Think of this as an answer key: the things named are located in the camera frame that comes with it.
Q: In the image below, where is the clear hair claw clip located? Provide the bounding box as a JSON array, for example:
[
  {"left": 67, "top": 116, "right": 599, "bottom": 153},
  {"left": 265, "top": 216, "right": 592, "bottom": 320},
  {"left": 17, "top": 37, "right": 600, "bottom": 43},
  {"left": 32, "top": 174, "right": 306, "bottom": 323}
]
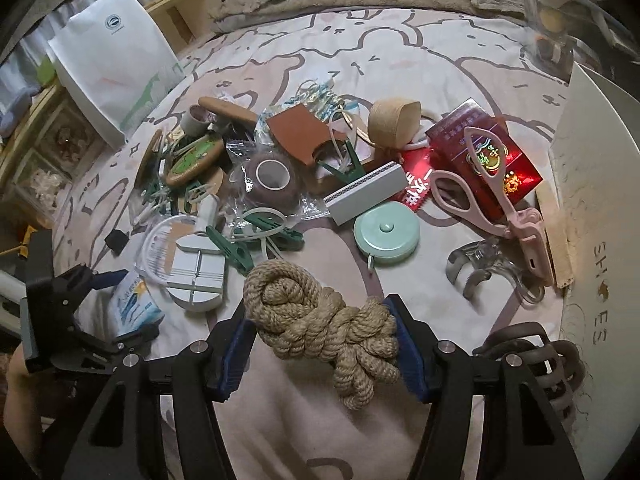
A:
[{"left": 446, "top": 240, "right": 546, "bottom": 307}]

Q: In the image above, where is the person's left forearm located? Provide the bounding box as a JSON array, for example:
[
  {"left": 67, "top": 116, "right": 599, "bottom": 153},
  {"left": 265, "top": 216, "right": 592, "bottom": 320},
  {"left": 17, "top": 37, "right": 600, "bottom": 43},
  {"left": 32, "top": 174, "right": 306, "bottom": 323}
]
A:
[{"left": 4, "top": 345, "right": 58, "bottom": 468}]

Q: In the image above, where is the brown hair claw clip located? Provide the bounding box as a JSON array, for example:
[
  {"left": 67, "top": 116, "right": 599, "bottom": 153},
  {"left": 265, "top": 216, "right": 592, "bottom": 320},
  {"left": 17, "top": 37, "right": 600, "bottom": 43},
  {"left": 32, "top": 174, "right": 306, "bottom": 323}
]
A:
[{"left": 472, "top": 322, "right": 584, "bottom": 436}]

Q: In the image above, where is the blue white sachet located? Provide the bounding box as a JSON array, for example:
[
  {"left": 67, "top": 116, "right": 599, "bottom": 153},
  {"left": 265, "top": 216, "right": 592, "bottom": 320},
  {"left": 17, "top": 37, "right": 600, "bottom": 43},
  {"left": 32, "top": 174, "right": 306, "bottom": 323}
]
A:
[{"left": 107, "top": 270, "right": 166, "bottom": 337}]

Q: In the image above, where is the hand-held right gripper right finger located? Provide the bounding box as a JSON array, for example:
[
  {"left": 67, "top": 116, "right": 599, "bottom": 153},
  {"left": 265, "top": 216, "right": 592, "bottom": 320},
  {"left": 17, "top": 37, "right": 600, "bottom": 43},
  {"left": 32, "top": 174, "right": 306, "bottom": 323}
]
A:
[{"left": 384, "top": 294, "right": 587, "bottom": 480}]

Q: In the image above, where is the wooden bedside shelf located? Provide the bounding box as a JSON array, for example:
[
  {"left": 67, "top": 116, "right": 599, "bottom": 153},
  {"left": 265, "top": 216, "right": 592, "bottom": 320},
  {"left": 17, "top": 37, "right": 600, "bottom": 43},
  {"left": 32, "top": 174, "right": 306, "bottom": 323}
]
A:
[{"left": 0, "top": 0, "right": 251, "bottom": 221}]

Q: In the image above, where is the pink plastic scissor tool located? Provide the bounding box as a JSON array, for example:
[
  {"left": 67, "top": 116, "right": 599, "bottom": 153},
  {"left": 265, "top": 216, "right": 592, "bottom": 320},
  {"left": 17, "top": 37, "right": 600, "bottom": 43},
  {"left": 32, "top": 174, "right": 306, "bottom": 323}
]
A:
[{"left": 430, "top": 127, "right": 557, "bottom": 287}]

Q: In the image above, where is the clear plastic storage bin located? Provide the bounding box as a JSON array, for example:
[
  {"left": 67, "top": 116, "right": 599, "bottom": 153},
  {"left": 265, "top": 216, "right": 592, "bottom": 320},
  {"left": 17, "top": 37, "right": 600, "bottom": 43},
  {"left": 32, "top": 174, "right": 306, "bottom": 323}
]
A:
[{"left": 520, "top": 0, "right": 626, "bottom": 81}]

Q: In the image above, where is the white semicircular gadget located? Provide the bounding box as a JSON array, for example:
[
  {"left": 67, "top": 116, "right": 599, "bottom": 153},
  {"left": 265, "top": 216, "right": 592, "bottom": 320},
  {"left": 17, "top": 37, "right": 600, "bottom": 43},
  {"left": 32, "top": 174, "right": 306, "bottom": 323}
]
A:
[{"left": 165, "top": 237, "right": 229, "bottom": 314}]

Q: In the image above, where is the brown leather piece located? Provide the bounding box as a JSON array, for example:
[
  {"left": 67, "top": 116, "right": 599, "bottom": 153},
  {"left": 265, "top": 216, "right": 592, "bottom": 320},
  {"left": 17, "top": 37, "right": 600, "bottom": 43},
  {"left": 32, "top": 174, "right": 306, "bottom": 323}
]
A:
[{"left": 265, "top": 105, "right": 347, "bottom": 167}]

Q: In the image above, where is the small white box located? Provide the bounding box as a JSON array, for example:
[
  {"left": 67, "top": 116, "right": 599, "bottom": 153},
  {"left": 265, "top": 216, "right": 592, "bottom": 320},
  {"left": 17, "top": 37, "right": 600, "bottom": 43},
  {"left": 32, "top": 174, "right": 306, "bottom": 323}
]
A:
[{"left": 322, "top": 161, "right": 407, "bottom": 226}]

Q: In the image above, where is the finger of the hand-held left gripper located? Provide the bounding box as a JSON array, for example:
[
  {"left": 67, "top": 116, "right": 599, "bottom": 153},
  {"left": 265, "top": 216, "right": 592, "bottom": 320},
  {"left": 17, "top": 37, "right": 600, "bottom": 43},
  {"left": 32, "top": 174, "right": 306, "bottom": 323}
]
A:
[
  {"left": 75, "top": 322, "right": 162, "bottom": 361},
  {"left": 64, "top": 266, "right": 131, "bottom": 293}
]

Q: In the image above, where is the white tote bag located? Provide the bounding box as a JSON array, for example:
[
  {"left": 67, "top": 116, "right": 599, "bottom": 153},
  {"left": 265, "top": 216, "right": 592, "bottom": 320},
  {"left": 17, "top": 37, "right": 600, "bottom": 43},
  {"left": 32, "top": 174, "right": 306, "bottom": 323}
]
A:
[{"left": 47, "top": 0, "right": 187, "bottom": 147}]

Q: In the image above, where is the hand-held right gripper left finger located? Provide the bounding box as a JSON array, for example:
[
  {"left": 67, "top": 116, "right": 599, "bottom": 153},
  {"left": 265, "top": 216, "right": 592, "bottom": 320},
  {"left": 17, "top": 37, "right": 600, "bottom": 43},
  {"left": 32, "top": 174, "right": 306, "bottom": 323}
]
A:
[{"left": 45, "top": 309, "right": 262, "bottom": 480}]

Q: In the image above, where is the red paper tag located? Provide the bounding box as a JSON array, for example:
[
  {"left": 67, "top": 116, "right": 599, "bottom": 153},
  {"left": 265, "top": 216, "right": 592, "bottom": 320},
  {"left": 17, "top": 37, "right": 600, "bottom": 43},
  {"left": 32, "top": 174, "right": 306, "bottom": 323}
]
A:
[{"left": 400, "top": 152, "right": 437, "bottom": 214}]

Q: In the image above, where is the brown bandage roll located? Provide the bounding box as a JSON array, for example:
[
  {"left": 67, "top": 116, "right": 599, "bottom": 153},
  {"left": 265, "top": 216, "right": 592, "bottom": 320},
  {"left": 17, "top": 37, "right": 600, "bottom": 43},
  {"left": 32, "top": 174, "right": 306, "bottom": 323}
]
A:
[{"left": 244, "top": 152, "right": 302, "bottom": 207}]

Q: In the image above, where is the printed bunny blanket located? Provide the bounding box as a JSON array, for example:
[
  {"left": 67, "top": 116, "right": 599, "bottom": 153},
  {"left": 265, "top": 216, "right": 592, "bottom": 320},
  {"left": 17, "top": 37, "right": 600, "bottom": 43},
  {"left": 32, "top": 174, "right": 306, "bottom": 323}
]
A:
[{"left": 50, "top": 7, "right": 581, "bottom": 480}]

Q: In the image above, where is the mint green tape measure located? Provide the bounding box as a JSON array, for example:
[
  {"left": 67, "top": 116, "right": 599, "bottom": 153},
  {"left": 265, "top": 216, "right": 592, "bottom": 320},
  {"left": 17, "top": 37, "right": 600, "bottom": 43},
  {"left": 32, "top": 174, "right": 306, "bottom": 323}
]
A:
[{"left": 354, "top": 203, "right": 420, "bottom": 267}]

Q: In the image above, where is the red small box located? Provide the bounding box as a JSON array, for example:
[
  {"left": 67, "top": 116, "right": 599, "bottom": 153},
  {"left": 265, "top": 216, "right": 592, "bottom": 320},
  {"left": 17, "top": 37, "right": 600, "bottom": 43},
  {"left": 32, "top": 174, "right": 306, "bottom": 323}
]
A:
[{"left": 425, "top": 99, "right": 544, "bottom": 222}]

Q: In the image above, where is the beige fleece blanket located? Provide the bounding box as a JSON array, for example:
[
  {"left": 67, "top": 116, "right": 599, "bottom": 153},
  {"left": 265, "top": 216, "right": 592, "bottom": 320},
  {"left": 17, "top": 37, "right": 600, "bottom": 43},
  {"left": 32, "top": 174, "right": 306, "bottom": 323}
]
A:
[{"left": 210, "top": 0, "right": 526, "bottom": 36}]

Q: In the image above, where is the clear display box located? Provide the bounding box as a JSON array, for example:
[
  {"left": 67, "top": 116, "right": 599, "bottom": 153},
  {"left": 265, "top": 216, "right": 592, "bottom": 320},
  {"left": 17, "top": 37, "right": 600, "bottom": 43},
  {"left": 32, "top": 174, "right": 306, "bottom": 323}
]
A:
[
  {"left": 32, "top": 100, "right": 107, "bottom": 173},
  {"left": 11, "top": 150, "right": 73, "bottom": 208}
]

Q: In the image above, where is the green clothespin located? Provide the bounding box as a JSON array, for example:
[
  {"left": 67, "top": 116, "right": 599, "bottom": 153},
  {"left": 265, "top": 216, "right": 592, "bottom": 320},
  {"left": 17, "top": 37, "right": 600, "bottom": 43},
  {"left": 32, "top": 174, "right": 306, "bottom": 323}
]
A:
[
  {"left": 245, "top": 212, "right": 306, "bottom": 252},
  {"left": 205, "top": 225, "right": 254, "bottom": 274},
  {"left": 320, "top": 140, "right": 374, "bottom": 184}
]

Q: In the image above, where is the jute rope bundle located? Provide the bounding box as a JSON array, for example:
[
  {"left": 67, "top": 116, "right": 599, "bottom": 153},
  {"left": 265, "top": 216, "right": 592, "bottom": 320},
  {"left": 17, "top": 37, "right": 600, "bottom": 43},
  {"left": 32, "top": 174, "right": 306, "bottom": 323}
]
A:
[{"left": 243, "top": 259, "right": 401, "bottom": 409}]

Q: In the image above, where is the small black cube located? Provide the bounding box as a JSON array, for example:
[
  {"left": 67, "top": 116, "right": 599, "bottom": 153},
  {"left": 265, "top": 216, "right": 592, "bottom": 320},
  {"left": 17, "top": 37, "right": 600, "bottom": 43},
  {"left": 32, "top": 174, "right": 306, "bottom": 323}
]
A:
[{"left": 105, "top": 230, "right": 132, "bottom": 253}]

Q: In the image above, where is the oval wooden brush green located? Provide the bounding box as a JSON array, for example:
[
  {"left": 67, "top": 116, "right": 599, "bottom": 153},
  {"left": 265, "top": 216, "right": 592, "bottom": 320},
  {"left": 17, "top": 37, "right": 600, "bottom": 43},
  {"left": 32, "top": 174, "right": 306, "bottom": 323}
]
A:
[{"left": 165, "top": 135, "right": 226, "bottom": 187}]

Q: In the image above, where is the green plush toy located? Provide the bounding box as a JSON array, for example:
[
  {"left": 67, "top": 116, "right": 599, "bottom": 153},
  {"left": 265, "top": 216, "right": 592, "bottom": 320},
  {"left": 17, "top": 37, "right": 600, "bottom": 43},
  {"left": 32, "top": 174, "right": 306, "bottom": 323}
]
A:
[{"left": 36, "top": 52, "right": 57, "bottom": 88}]

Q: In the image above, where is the crinkled clear wrapper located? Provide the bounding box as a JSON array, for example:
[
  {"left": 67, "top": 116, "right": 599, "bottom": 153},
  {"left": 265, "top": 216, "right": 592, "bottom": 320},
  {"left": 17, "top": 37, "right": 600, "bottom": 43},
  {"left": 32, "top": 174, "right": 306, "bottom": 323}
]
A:
[{"left": 287, "top": 80, "right": 348, "bottom": 117}]

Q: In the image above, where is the white shoe box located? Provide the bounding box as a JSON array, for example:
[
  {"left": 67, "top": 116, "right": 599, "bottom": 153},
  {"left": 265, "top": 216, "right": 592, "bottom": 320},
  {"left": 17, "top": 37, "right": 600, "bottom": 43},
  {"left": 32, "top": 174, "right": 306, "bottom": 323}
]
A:
[{"left": 547, "top": 61, "right": 640, "bottom": 461}]

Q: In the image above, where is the small grey cup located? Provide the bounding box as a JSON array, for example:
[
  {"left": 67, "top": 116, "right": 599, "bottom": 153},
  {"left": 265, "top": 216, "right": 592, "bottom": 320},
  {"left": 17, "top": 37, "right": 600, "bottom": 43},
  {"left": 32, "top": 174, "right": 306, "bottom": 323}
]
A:
[{"left": 180, "top": 105, "right": 212, "bottom": 137}]

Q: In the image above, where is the brown wooden comb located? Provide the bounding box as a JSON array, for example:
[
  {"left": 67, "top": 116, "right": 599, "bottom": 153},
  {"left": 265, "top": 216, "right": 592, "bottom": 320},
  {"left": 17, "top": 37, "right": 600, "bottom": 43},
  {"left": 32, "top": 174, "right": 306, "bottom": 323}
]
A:
[{"left": 197, "top": 96, "right": 259, "bottom": 129}]

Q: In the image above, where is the white plastic ring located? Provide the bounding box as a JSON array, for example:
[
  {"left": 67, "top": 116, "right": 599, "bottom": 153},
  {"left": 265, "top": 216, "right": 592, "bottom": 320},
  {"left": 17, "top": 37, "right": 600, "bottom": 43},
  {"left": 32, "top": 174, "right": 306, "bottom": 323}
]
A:
[{"left": 400, "top": 120, "right": 437, "bottom": 152}]

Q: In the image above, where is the yellow toy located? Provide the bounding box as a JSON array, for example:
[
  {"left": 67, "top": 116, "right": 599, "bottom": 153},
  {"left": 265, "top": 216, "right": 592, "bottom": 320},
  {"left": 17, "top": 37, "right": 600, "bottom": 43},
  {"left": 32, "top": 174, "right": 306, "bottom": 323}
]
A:
[{"left": 0, "top": 225, "right": 40, "bottom": 257}]

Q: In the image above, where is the clear round lid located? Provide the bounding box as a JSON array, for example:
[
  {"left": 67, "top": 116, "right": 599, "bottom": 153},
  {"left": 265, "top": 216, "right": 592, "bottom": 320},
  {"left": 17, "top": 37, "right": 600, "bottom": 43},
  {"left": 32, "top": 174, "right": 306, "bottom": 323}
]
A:
[{"left": 135, "top": 215, "right": 201, "bottom": 287}]

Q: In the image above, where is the beige ribbon roll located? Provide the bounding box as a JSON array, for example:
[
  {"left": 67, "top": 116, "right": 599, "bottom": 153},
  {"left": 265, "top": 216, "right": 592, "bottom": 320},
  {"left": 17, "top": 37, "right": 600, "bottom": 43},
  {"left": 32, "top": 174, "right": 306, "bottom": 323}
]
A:
[{"left": 369, "top": 99, "right": 423, "bottom": 149}]

